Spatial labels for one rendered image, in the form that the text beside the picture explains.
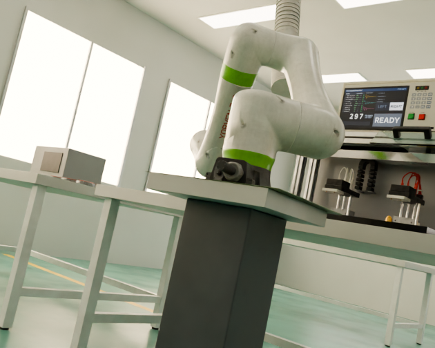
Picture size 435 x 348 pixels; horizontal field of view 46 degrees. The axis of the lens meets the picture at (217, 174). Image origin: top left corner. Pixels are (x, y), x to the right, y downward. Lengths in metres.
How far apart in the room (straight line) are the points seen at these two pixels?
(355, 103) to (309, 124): 0.82
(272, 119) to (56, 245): 5.37
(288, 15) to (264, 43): 1.86
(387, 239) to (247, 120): 0.51
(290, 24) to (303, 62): 1.87
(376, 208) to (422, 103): 0.42
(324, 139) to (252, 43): 0.45
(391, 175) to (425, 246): 0.67
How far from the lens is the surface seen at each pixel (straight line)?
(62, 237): 6.44
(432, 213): 1.96
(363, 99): 2.04
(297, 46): 1.60
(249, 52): 1.57
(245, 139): 1.19
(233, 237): 1.13
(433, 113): 1.92
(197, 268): 1.17
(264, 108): 1.21
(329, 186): 1.90
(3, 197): 6.02
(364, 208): 2.06
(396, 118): 1.96
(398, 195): 1.79
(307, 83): 1.42
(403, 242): 1.43
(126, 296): 3.06
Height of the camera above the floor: 0.64
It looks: 7 degrees up
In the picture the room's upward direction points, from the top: 12 degrees clockwise
